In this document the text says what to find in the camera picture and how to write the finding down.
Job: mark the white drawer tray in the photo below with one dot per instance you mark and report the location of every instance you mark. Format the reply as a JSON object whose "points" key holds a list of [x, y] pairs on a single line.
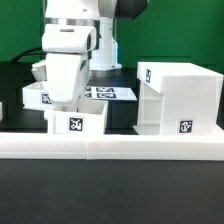
{"points": [[87, 117], [35, 97]]}

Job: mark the white U-shaped fence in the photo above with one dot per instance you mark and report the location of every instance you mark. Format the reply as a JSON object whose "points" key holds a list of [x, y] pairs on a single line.
{"points": [[22, 145]]}

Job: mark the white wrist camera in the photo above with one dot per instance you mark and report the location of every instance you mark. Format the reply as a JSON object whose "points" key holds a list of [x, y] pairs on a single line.
{"points": [[39, 71]]}

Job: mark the white drawer cabinet box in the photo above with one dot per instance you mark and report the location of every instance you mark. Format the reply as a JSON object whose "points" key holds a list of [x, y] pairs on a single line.
{"points": [[177, 99]]}

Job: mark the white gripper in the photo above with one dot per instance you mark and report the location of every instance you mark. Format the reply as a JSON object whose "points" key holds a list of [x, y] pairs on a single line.
{"points": [[67, 75]]}

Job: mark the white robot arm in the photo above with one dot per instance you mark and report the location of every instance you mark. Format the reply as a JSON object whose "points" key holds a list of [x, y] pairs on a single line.
{"points": [[72, 33]]}

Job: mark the paper sheet with markers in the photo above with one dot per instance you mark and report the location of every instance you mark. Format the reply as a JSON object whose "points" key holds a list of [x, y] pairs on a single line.
{"points": [[110, 93]]}

